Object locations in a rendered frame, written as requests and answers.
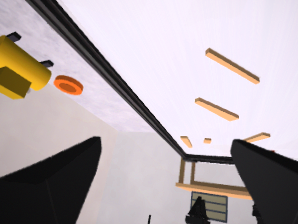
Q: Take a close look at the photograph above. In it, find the small tan wooden block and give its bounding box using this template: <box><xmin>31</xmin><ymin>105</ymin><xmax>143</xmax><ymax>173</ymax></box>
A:
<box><xmin>204</xmin><ymin>138</ymin><xmax>212</xmax><ymax>144</ymax></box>

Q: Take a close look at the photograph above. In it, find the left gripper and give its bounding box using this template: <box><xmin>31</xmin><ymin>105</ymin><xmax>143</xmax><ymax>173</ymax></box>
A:
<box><xmin>185</xmin><ymin>196</ymin><xmax>211</xmax><ymax>224</ymax></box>

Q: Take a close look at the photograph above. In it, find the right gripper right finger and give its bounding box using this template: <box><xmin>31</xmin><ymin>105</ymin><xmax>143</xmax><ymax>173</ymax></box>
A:
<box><xmin>230</xmin><ymin>139</ymin><xmax>298</xmax><ymax>224</ymax></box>

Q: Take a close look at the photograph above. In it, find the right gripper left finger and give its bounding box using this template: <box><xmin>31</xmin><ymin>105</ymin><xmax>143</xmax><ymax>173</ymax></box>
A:
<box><xmin>0</xmin><ymin>136</ymin><xmax>102</xmax><ymax>224</ymax></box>

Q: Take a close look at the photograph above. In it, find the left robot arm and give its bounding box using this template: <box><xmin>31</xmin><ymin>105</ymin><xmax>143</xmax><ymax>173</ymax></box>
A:
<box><xmin>252</xmin><ymin>204</ymin><xmax>265</xmax><ymax>224</ymax></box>

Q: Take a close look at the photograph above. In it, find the tan wooden wedge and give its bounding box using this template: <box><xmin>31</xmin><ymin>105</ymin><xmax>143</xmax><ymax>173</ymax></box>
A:
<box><xmin>180</xmin><ymin>136</ymin><xmax>192</xmax><ymax>148</ymax></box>
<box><xmin>195</xmin><ymin>97</ymin><xmax>239</xmax><ymax>121</ymax></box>
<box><xmin>243</xmin><ymin>132</ymin><xmax>271</xmax><ymax>143</ymax></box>

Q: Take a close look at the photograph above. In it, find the long thin wooden strip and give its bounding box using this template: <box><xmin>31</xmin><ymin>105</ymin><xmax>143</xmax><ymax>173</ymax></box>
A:
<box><xmin>205</xmin><ymin>48</ymin><xmax>260</xmax><ymax>84</ymax></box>

